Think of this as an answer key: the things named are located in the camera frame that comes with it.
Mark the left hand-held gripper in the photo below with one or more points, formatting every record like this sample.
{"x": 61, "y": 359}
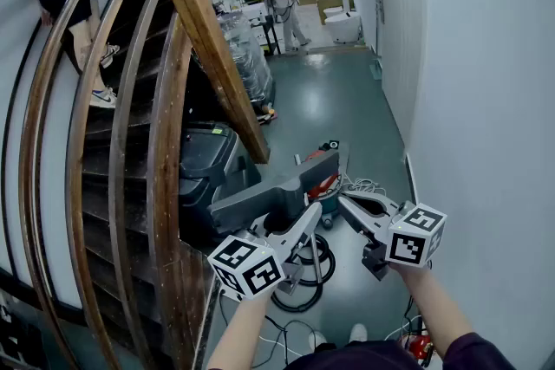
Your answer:
{"x": 245, "y": 268}

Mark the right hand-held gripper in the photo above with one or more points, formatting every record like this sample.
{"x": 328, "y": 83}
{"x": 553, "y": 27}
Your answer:
{"x": 412, "y": 244}

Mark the small metal piece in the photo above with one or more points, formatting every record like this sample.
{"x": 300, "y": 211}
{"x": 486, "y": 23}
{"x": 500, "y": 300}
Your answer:
{"x": 317, "y": 260}

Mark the person's left forearm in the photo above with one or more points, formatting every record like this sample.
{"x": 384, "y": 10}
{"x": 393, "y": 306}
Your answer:
{"x": 243, "y": 329}

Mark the person's right forearm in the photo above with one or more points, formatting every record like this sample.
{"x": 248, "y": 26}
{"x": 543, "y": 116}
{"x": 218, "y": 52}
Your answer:
{"x": 433, "y": 307}

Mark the red power tool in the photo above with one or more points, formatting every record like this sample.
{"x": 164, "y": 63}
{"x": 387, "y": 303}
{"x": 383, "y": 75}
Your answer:
{"x": 323, "y": 184}

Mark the grey floor scrubber machine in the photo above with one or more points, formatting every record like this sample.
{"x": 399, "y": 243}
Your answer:
{"x": 204, "y": 169}

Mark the person's left white shoe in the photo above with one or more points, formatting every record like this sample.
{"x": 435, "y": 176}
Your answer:
{"x": 317, "y": 340}

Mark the person's white shoe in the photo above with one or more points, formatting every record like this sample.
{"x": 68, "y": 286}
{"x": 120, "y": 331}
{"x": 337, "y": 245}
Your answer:
{"x": 317, "y": 340}
{"x": 358, "y": 332}

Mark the person's right white shoe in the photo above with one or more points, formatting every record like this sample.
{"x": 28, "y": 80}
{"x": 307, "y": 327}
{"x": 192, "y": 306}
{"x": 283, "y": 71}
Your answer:
{"x": 358, "y": 332}

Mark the red canister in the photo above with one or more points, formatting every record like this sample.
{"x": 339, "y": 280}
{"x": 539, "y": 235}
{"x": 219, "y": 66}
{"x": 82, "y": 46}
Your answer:
{"x": 415, "y": 347}

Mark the person's dark clothing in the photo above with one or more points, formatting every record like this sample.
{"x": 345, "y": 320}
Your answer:
{"x": 368, "y": 359}

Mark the plastic wrapped pallet load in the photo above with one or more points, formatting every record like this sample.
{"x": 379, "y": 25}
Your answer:
{"x": 249, "y": 56}

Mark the white toilet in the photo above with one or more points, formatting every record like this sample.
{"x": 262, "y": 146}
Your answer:
{"x": 344, "y": 24}

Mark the black table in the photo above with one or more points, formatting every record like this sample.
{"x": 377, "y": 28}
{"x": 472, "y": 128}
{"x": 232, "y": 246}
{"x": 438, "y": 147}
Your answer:
{"x": 266, "y": 27}

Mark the light wooden stair beam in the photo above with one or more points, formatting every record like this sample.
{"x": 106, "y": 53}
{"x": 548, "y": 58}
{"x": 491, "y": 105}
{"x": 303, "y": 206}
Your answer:
{"x": 208, "y": 34}

